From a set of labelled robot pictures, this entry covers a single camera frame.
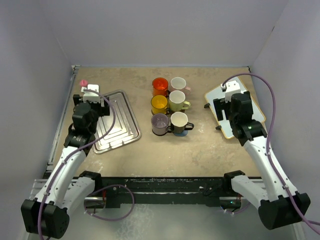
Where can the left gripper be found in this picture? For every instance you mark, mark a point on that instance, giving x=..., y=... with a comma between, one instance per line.
x=102, y=110

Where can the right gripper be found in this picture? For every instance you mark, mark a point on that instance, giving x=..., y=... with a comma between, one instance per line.
x=224, y=105

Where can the silver metal tray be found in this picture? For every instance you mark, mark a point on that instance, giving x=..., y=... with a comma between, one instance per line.
x=125, y=130

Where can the blue face coaster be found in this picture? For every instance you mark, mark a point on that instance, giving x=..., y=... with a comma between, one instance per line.
x=182, y=134

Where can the black and white mug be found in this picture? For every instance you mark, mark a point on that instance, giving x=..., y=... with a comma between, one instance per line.
x=179, y=122

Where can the green mug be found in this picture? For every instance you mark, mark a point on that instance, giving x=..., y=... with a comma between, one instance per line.
x=177, y=101

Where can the pink mug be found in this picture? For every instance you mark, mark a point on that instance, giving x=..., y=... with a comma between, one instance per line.
x=180, y=84

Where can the yellow mug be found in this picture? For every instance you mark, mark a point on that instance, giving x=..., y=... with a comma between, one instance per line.
x=159, y=105

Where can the orange mug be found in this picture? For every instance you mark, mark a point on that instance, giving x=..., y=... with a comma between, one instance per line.
x=160, y=86

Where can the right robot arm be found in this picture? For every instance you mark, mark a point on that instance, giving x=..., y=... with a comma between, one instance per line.
x=278, y=203

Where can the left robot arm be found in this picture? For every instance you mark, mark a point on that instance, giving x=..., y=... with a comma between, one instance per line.
x=48, y=213

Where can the pink cap bottle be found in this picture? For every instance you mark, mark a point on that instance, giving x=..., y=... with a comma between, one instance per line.
x=83, y=83

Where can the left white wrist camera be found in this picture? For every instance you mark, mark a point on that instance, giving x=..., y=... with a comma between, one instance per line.
x=90, y=93

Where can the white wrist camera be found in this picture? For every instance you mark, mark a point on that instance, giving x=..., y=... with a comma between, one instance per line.
x=90, y=93
x=230, y=88

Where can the white board wooden frame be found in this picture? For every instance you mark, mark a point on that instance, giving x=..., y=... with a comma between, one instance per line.
x=225, y=127

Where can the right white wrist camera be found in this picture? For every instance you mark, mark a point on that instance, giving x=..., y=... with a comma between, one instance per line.
x=230, y=88

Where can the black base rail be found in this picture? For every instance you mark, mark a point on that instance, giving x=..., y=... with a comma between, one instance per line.
x=208, y=191

